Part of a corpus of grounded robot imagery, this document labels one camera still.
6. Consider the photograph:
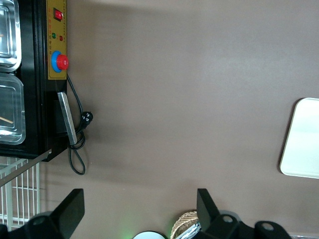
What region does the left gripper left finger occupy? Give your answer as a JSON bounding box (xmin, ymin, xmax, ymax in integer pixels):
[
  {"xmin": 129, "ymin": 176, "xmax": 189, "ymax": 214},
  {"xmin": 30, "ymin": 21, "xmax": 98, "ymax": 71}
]
[{"xmin": 0, "ymin": 188, "xmax": 86, "ymax": 239}]

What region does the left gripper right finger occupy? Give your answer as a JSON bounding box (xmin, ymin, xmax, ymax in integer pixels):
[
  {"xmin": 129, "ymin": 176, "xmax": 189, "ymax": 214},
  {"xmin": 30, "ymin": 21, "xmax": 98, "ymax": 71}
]
[{"xmin": 196, "ymin": 188, "xmax": 293, "ymax": 239}]

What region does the aluminium foil tray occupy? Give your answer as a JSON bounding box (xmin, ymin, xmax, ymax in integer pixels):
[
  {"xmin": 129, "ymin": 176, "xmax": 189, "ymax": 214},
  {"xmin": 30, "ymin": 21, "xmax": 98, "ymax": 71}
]
[{"xmin": 183, "ymin": 222, "xmax": 202, "ymax": 239}]

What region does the cream plastic tray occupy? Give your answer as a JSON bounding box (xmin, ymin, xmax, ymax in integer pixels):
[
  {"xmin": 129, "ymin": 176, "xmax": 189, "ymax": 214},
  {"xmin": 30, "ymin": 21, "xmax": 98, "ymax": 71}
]
[{"xmin": 279, "ymin": 97, "xmax": 319, "ymax": 180}]

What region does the light wicker basket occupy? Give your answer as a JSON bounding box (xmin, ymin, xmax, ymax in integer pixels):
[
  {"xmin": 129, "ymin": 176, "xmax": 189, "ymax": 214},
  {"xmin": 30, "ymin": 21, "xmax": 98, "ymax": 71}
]
[{"xmin": 170, "ymin": 210, "xmax": 200, "ymax": 239}]

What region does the clear metal-rimmed container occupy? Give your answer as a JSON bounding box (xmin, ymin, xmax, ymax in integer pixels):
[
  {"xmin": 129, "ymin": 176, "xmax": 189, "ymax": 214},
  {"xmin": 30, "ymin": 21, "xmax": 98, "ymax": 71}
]
[
  {"xmin": 0, "ymin": 0, "xmax": 22, "ymax": 73},
  {"xmin": 0, "ymin": 73, "xmax": 27, "ymax": 145}
]

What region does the black machine with yellow panel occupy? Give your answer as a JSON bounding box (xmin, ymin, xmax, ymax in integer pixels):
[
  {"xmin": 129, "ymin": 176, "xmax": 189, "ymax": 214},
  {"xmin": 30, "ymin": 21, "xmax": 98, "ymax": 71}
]
[{"xmin": 0, "ymin": 0, "xmax": 78, "ymax": 188}]

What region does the white wire basket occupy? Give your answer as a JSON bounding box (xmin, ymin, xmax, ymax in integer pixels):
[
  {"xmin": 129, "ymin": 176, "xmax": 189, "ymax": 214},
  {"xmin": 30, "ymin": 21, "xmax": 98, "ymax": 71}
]
[{"xmin": 0, "ymin": 156, "xmax": 42, "ymax": 232}]

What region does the black power cable with plug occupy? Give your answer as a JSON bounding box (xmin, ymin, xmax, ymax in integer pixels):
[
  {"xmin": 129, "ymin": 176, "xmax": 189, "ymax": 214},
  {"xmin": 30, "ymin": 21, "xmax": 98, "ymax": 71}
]
[{"xmin": 65, "ymin": 74, "xmax": 94, "ymax": 175}]

